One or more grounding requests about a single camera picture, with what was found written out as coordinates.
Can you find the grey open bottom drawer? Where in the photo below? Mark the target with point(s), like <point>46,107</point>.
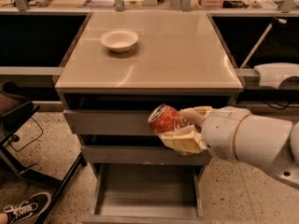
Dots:
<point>147,194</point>

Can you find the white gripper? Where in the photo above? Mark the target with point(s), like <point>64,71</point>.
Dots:
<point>221,131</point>

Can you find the grey middle drawer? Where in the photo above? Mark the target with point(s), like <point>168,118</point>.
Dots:
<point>135,150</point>

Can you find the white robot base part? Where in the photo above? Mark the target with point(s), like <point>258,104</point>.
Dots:
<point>274,74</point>

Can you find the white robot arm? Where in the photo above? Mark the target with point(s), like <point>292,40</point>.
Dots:
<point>236,135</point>

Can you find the grey drawer cabinet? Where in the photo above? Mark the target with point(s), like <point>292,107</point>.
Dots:
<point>177,53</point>

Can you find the grey top drawer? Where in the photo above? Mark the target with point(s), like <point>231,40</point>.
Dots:
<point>126,114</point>

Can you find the white stick black tip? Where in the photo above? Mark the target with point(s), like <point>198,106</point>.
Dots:
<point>274,21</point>

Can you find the white paper bowl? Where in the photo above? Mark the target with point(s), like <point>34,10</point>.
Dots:
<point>119,40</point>

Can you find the black white sneaker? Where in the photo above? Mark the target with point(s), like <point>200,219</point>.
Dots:
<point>25,210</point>

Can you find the crushed red coke can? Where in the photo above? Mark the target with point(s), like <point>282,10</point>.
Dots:
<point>167,122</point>

